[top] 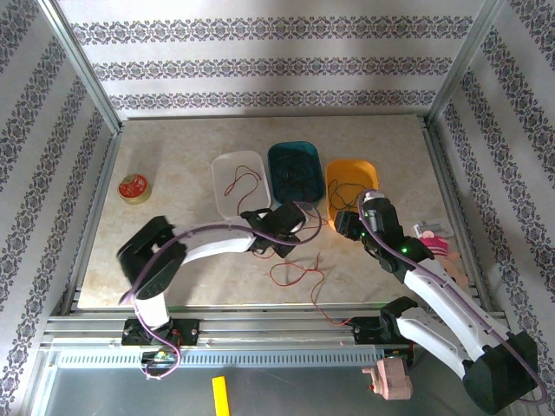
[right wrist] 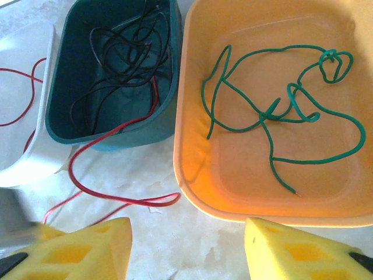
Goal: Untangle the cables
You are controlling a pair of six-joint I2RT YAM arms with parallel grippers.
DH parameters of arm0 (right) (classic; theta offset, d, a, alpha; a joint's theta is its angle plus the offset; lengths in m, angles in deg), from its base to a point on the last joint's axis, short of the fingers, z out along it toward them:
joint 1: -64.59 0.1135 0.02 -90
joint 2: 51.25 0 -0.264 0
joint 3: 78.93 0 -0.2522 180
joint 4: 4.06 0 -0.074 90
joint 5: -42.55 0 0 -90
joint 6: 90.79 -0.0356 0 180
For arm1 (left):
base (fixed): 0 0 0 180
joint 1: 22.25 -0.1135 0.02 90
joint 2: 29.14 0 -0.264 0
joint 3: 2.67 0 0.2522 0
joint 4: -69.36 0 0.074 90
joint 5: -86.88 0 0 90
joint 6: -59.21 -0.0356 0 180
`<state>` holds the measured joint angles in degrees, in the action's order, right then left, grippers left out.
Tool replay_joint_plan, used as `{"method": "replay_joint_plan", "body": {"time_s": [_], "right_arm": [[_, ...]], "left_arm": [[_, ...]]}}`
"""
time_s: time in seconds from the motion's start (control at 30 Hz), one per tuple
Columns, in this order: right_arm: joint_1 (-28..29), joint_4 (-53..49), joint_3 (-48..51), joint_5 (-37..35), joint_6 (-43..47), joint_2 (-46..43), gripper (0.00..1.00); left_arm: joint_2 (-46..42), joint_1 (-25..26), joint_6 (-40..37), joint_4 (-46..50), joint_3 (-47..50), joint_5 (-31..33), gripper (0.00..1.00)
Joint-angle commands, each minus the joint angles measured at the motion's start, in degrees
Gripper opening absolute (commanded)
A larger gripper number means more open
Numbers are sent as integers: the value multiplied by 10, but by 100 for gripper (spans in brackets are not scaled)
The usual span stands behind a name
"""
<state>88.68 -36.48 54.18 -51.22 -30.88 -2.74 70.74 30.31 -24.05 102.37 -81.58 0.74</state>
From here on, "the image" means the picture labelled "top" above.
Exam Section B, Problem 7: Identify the thin black cable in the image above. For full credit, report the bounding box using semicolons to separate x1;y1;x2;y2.
273;149;323;205
346;181;371;201

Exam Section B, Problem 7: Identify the thin red cable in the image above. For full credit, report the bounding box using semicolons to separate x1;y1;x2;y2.
269;253;353;328
224;163;264;216

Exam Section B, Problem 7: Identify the orange plastic tray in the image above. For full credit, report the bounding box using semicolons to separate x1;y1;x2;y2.
324;159;381;231

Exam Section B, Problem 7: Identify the small grey plastic part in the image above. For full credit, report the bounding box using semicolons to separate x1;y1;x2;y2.
411;218;454;239

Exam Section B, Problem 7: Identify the teal plastic tray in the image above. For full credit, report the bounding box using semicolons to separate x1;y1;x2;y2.
266;140;326;207

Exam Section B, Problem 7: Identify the white plastic tray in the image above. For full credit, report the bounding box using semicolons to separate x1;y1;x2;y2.
211;149;273;219

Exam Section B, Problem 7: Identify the flat pink doll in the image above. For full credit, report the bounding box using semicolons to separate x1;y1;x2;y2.
418;229;470;287

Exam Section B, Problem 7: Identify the small circuit board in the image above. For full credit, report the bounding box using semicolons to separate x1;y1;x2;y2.
140;349;180;366

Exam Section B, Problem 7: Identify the yellow strip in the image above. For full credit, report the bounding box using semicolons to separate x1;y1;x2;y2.
211;375;232;416

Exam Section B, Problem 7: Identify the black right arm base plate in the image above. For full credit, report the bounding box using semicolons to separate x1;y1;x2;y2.
353;315;413;346

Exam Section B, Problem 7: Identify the aluminium rail frame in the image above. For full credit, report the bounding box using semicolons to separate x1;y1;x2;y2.
41;302;515;348

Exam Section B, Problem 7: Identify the slotted grey cable duct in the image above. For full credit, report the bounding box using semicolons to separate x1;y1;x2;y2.
54;349;411;369

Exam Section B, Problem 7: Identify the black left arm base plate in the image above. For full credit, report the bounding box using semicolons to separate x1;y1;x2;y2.
121;318;200;347

